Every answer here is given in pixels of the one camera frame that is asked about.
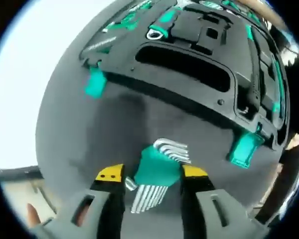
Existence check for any green-handled tool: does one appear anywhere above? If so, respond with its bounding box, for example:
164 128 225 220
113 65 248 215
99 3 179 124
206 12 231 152
103 9 140 33
270 56 284 119

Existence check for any black toolbox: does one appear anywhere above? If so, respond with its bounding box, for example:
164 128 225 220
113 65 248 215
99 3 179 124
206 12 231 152
79 0 291 170

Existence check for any green-handled adjustable wrench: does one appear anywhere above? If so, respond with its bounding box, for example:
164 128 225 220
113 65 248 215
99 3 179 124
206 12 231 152
146 1 189 41

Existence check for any hex key set green holder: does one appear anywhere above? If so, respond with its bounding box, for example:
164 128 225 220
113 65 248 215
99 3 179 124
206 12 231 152
126 138 191 215

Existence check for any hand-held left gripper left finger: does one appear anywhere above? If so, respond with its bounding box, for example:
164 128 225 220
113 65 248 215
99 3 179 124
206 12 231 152
32 163 127 239

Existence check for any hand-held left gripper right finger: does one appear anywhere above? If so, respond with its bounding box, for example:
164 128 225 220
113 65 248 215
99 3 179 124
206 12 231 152
180 164 262 239

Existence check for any person's left hand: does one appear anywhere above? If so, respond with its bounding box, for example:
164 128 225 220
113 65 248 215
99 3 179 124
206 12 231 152
26 203 43 227

